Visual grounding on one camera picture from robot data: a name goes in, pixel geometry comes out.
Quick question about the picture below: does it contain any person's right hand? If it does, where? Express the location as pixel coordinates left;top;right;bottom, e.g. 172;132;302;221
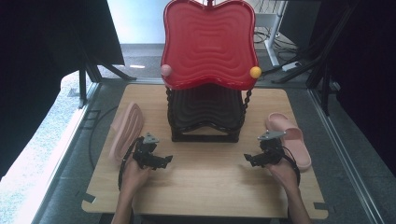
265;157;299;191

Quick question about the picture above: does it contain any pink slipper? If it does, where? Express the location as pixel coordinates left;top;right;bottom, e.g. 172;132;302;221
264;112;312;172
107;102;145;162

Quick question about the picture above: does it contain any aluminium floor rail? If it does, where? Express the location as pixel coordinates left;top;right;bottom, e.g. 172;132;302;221
306;88;389;224

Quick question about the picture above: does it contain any thin black floor cable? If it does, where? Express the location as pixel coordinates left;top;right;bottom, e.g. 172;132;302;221
88;105;120;172

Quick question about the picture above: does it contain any dark curtain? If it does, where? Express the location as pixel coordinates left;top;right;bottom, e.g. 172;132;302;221
311;0;396;176
0;0;126;182

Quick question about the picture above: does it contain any white desk leg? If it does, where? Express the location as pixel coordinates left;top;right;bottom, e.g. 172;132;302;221
254;0;288;68

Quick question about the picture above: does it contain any black metal stand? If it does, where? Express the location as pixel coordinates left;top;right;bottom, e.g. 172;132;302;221
270;0;359;117
77;60;138;110

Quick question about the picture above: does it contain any white power strip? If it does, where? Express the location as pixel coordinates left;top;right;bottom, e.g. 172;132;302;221
281;61;303;73

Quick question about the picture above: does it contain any person's left hand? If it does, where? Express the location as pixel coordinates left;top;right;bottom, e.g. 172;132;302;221
120;157;152;195

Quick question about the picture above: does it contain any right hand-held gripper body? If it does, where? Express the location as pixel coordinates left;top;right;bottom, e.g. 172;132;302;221
257;130;287;167

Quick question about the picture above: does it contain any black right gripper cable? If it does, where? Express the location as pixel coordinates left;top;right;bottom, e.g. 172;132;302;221
279;145;302;188

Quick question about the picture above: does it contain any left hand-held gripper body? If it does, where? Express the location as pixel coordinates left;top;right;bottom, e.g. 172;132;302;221
132;132;162;171

